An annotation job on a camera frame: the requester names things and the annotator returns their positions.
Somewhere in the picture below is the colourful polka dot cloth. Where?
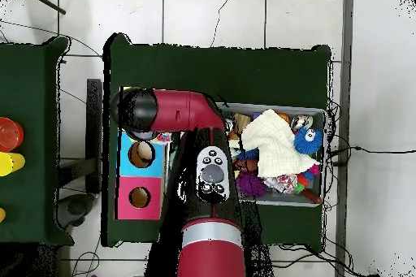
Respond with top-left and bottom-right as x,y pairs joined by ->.
152,132 -> 173,145

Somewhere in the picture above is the wooden box with three holes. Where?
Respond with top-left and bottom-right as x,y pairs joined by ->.
115,128 -> 167,221

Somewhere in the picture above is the shallow clear mesh bin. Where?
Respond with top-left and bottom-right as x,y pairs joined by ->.
215,101 -> 327,208

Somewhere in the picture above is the plain wooden block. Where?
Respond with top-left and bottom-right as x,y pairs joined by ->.
232,112 -> 252,135

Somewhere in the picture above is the purple spiky toy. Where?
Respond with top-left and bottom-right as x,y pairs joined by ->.
235,171 -> 269,198

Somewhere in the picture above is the dark green table cloth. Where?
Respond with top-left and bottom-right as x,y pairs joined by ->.
100,32 -> 332,253

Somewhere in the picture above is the cream waffle cloth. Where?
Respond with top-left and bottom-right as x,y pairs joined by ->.
240,108 -> 321,179

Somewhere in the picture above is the labelled tin can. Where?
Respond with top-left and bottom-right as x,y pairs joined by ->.
290,114 -> 314,132

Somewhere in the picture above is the blue spiky ball with eyes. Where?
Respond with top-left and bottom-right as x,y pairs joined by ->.
292,126 -> 323,155

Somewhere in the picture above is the black upright stand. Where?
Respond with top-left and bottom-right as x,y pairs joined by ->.
85,78 -> 103,195

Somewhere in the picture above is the grey round base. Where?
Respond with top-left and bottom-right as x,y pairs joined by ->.
57,193 -> 96,229

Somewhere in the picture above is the neighbouring green covered table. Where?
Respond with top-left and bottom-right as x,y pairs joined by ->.
0,36 -> 76,247

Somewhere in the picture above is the red plastic cup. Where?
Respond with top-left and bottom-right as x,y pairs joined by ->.
0,116 -> 24,153

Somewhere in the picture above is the yellow plastic cup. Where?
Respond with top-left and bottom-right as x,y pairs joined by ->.
0,151 -> 26,177

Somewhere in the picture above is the dark tripod leg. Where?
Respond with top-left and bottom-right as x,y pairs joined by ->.
12,0 -> 67,15

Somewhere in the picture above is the red wooden handle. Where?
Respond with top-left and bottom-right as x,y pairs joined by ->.
300,188 -> 323,205

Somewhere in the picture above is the black power cable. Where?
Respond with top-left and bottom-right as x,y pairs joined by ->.
327,145 -> 416,166

